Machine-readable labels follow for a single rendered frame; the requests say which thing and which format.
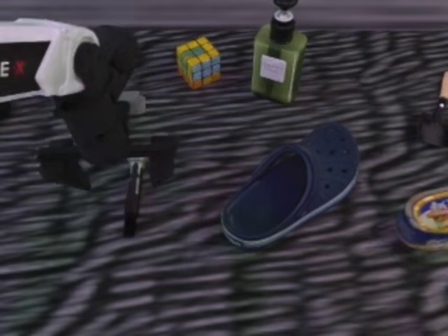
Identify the colourful puzzle cube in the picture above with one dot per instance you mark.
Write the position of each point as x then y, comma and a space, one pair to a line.
199, 63

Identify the navy blue clog shoe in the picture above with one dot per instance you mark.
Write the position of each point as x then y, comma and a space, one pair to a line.
290, 189

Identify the green pump soap bottle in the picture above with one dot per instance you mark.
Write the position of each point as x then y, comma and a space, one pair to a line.
278, 63

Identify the round blue and gold tin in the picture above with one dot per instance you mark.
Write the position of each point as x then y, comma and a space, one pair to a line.
425, 218

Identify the black object with tan top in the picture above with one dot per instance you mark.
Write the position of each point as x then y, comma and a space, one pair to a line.
437, 127

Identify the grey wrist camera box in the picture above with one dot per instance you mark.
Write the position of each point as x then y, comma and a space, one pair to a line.
134, 102

